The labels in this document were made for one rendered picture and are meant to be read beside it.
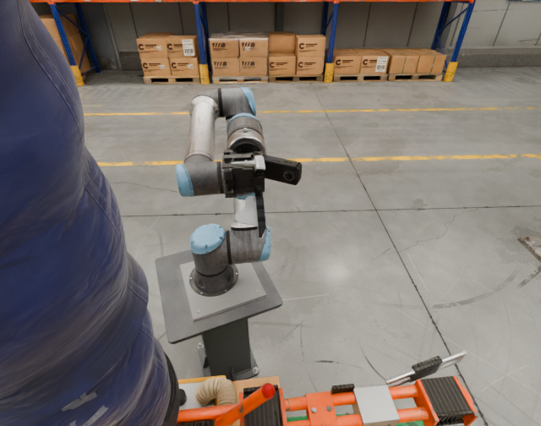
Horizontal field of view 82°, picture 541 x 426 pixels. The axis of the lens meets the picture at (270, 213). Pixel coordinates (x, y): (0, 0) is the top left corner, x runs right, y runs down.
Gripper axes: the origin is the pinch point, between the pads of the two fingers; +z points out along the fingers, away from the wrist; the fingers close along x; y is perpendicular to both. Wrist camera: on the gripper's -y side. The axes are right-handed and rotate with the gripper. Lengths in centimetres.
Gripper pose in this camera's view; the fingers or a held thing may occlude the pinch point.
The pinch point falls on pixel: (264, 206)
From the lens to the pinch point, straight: 55.2
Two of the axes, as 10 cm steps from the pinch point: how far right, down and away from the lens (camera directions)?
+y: -9.9, 0.6, -0.8
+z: 1.0, 6.0, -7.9
